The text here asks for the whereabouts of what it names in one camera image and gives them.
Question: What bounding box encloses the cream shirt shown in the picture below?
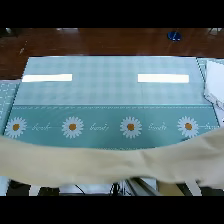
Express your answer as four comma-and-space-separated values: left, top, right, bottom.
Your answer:
0, 126, 224, 192

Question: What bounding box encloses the blue round object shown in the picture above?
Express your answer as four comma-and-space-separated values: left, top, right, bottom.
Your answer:
166, 31, 183, 43

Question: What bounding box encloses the white garment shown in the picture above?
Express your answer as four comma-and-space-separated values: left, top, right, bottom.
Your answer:
203, 59, 224, 112

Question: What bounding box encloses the black cable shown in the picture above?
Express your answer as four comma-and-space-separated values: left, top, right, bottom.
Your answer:
109, 182, 122, 197

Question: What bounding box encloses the silver frame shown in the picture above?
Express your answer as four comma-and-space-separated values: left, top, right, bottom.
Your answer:
0, 175, 224, 197

